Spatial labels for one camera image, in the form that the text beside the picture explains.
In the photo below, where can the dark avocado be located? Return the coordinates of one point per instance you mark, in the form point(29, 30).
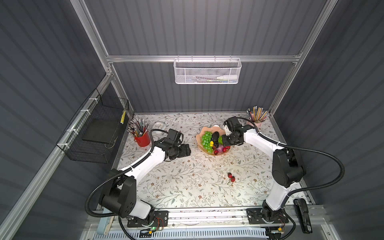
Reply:
point(215, 138)

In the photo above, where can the pink faceted fruit bowl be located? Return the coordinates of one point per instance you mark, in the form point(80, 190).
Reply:
point(212, 129)

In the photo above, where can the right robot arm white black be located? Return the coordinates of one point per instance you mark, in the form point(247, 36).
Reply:
point(287, 167)

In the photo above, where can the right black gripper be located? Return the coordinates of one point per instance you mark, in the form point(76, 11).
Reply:
point(225, 143)

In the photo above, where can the green grape bunch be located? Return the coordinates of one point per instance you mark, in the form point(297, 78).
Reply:
point(206, 139)

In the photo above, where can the red cherry pair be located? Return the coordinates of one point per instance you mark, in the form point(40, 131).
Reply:
point(225, 149)

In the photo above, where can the dark black cherry pair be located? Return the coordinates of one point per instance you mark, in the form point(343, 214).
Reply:
point(216, 145)

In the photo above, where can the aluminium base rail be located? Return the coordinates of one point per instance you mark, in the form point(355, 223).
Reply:
point(220, 217)

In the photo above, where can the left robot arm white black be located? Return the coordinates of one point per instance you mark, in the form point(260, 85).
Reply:
point(119, 195)

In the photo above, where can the black wire wall basket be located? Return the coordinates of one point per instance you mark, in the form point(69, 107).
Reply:
point(98, 130)

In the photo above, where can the red cherry cluster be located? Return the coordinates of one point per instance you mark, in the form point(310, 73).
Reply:
point(232, 178)

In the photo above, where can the pink pencil cup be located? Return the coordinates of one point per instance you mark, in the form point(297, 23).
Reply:
point(258, 124)

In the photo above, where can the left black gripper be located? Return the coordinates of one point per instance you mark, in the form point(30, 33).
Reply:
point(185, 150)

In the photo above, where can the black stapler tool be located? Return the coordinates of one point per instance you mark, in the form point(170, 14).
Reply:
point(302, 211)

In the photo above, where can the pencils in red cup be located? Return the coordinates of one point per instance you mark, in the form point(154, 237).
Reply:
point(138, 127)

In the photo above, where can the light blue brush tool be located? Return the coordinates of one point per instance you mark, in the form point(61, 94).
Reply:
point(105, 225)

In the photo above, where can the purple fig fruit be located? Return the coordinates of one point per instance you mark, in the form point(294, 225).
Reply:
point(220, 149)

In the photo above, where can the pencils in pink cup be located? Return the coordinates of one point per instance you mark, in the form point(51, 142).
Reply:
point(257, 114)

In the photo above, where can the white alarm clock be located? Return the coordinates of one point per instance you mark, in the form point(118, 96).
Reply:
point(159, 125)

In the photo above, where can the red pencil cup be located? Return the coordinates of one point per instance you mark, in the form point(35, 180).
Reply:
point(143, 141)

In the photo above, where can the white wire mesh basket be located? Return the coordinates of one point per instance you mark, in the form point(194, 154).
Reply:
point(207, 71)

